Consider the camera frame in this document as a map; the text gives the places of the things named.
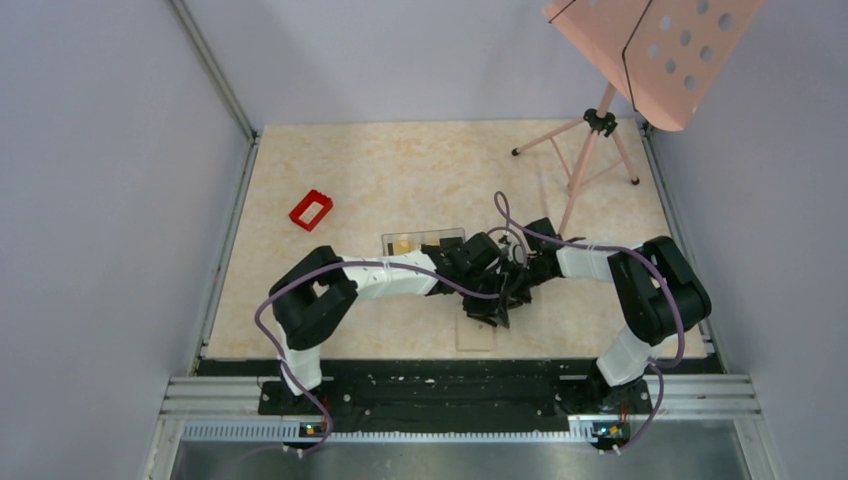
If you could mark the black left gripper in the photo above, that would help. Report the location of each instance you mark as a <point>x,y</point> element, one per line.
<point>490,309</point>

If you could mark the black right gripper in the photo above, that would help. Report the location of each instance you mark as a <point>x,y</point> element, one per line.
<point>516,296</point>

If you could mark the beige leather card holder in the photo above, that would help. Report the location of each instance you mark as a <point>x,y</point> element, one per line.
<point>472,335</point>

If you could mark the clear plastic card box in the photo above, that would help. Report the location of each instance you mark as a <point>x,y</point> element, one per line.
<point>439,238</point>

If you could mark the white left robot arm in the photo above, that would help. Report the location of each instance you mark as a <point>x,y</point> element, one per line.
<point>310,301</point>

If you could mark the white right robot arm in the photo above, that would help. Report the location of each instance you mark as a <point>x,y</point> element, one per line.
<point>660,296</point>

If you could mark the yellow card stack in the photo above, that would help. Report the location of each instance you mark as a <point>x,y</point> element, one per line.
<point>402,247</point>

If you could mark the pink music stand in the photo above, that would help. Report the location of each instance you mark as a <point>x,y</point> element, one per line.
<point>661,56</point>

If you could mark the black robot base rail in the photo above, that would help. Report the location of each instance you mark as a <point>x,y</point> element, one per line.
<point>443,396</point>

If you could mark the red plastic frame block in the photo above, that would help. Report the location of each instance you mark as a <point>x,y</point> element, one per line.
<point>311,210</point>

